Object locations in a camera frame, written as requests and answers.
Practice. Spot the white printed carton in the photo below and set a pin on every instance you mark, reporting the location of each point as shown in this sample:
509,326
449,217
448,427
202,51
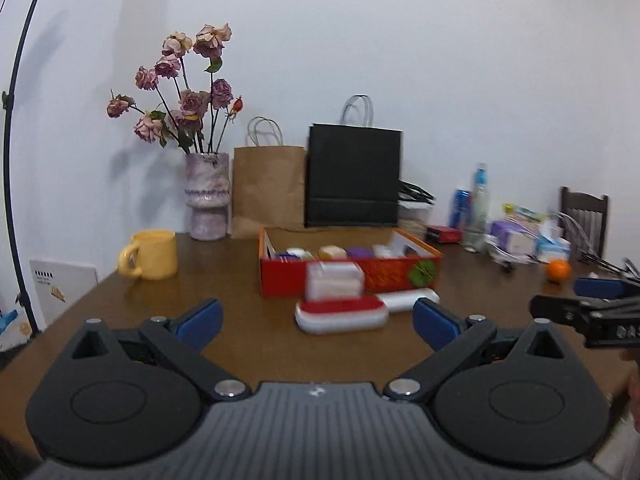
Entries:
60,285

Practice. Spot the blue white package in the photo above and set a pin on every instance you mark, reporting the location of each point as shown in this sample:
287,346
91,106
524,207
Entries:
10,325

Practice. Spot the mottled purple white vase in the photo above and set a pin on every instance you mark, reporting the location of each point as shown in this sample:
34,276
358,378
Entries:
207,195

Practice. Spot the red cardboard box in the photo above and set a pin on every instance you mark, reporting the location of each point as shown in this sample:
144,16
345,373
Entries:
390,275

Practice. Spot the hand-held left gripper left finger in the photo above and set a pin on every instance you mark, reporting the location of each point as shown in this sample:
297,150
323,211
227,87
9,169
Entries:
200,322

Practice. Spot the white bottle cap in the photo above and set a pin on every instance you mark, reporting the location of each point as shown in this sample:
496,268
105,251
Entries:
296,253

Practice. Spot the purple white box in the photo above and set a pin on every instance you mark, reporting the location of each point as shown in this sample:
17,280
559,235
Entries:
515,240

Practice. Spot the orange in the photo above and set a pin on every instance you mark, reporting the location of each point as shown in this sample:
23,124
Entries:
558,270

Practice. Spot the purple screw lid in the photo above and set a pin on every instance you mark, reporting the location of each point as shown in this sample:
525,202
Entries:
360,253

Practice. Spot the blue drink can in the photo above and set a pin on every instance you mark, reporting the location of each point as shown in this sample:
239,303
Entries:
459,207

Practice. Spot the black plastic hangers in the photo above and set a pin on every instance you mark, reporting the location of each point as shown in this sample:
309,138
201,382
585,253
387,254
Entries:
412,192

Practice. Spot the blue tissue pack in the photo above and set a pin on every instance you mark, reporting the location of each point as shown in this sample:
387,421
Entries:
555,247

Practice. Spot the dark wooden chair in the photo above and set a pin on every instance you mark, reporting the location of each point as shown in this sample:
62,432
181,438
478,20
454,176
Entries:
582,200

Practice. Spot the clear jar of grains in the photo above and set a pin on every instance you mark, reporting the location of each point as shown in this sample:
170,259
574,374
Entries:
412,225

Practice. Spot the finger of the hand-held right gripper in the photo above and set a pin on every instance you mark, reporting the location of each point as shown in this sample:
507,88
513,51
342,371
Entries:
560,307
600,287

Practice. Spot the yellow mug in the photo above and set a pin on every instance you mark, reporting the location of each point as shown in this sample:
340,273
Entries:
155,255

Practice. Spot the clear plastic container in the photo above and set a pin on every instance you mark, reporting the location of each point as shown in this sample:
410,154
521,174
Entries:
334,280

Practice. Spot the person's right hand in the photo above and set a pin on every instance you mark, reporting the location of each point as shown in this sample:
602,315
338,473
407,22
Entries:
634,395

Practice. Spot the dried pink flowers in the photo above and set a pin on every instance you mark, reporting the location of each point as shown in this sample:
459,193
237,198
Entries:
192,102

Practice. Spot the brown paper bag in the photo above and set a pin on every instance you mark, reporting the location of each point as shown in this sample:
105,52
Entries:
267,190

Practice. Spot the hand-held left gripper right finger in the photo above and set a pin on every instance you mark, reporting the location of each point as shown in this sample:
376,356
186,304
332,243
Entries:
436,325

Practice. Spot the black paper bag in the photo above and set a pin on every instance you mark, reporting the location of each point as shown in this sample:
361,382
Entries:
352,175

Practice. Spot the black light stand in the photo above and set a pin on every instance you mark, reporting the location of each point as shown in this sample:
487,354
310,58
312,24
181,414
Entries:
6,101

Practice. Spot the clear plastic bottle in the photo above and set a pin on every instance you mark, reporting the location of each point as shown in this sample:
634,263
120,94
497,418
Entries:
477,205

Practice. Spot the colourful snack packet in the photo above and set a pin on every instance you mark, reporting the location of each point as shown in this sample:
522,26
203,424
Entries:
522,211

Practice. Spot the small red box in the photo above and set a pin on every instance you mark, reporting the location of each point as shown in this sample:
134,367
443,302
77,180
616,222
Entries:
444,234

